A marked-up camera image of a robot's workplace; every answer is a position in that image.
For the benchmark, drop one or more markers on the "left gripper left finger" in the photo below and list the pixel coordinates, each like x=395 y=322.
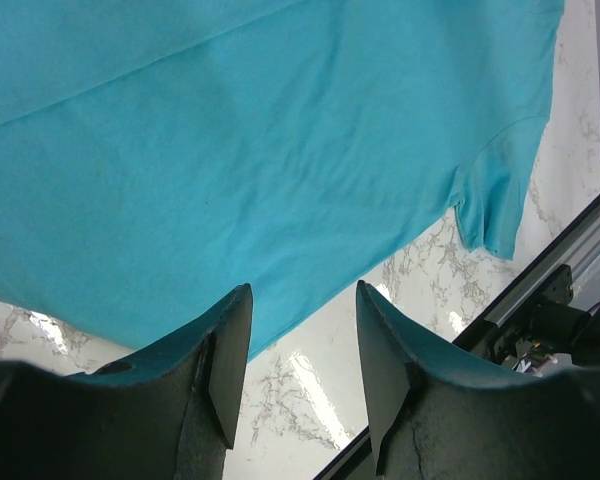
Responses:
x=167 y=411

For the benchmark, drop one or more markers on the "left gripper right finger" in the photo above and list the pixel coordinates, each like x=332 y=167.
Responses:
x=436 y=411

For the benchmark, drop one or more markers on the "teal t shirt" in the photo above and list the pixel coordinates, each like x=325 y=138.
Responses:
x=156 y=154

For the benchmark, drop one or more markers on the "aluminium rail profile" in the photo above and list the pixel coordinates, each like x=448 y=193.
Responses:
x=512 y=311

